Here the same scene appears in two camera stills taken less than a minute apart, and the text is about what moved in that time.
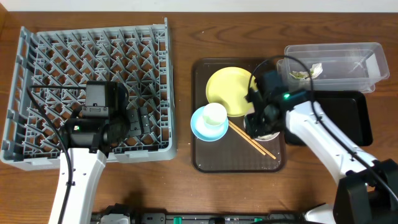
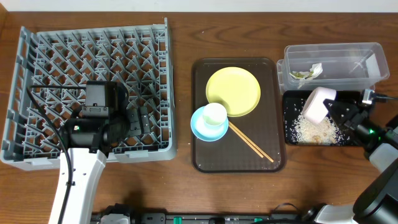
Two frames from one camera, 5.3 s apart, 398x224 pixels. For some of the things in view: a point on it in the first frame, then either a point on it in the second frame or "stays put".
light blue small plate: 204,132 stays put
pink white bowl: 261,138 -> 314,109
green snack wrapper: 300,74 stays put
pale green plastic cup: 214,113 stays put
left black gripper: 130,121 stays put
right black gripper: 252,125 -> 353,119
